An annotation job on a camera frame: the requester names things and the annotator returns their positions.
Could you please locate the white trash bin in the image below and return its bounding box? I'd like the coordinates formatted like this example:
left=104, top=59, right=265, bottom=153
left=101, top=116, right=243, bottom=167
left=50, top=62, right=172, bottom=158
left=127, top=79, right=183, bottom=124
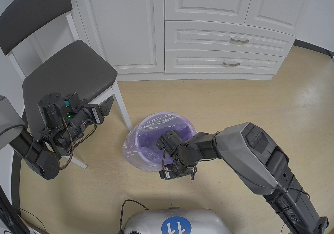
left=129, top=113, right=196, bottom=173

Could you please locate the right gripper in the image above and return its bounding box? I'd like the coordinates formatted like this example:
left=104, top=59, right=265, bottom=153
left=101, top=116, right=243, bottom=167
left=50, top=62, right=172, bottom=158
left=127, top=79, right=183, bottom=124
left=159, top=161, right=197, bottom=181

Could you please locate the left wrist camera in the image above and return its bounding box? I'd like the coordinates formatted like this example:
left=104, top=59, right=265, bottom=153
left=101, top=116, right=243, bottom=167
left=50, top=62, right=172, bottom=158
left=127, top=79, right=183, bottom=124
left=64, top=92, right=86, bottom=112

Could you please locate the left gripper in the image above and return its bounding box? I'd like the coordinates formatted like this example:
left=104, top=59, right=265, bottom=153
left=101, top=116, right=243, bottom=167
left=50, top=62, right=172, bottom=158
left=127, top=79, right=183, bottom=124
left=59, top=96, right=114, bottom=154

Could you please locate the white wardrobe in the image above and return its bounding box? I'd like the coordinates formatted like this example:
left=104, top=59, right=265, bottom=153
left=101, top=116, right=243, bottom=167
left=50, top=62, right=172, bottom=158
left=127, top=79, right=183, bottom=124
left=10, top=0, right=313, bottom=82

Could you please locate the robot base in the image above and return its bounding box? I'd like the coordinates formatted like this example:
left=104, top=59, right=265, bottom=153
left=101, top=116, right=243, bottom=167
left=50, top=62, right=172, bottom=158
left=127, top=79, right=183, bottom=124
left=125, top=208, right=231, bottom=234

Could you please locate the purple plastic bag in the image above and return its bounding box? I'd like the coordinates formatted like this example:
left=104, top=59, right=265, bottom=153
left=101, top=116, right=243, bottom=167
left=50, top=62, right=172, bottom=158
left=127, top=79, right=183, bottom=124
left=123, top=111, right=197, bottom=173

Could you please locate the black cable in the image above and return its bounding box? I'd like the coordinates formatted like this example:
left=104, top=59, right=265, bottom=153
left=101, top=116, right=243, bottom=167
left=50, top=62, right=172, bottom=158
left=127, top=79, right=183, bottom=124
left=119, top=200, right=149, bottom=234

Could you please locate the white chair dark grey seat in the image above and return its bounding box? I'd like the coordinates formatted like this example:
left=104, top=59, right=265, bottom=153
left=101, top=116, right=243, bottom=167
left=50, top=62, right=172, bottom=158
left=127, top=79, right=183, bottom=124
left=0, top=0, right=133, bottom=169

